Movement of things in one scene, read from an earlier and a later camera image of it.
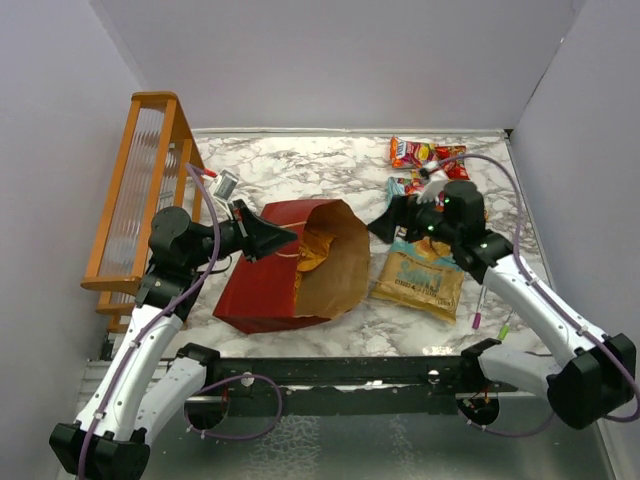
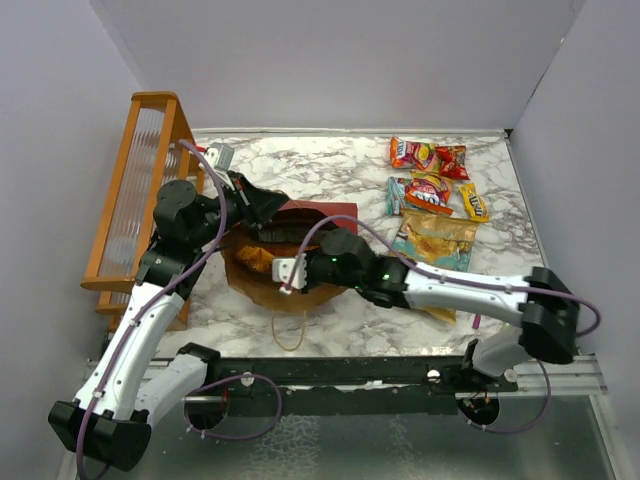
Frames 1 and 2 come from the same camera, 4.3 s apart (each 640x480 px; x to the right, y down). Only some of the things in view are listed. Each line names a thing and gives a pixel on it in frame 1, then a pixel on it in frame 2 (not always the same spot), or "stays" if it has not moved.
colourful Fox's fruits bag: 408,154 stays
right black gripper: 402,212 -> 310,257
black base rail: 343,385 stays
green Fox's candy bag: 396,187 stays
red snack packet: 455,169 stays
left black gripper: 257,236 -> 256,205
